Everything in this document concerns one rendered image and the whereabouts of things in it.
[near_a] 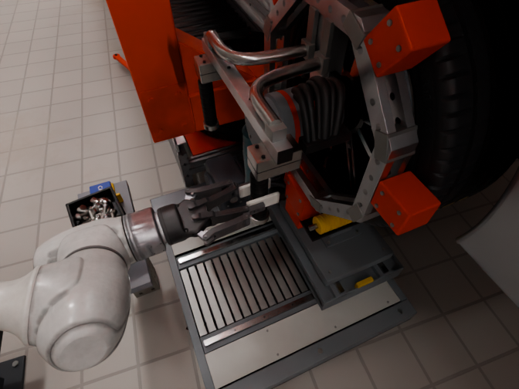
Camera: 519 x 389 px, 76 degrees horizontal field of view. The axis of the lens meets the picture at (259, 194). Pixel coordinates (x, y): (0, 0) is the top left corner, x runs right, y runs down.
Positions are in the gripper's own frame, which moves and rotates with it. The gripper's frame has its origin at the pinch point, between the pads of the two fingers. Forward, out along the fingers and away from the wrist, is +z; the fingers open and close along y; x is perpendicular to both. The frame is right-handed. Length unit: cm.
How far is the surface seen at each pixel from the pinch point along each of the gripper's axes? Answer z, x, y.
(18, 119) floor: -91, -83, -179
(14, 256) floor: -91, -83, -72
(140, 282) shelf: -33, -38, -11
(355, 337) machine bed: 29, -75, 21
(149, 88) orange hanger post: -12, -8, -60
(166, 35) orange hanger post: -3, 7, -60
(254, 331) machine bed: -4, -76, 4
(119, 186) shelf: -33, -38, -51
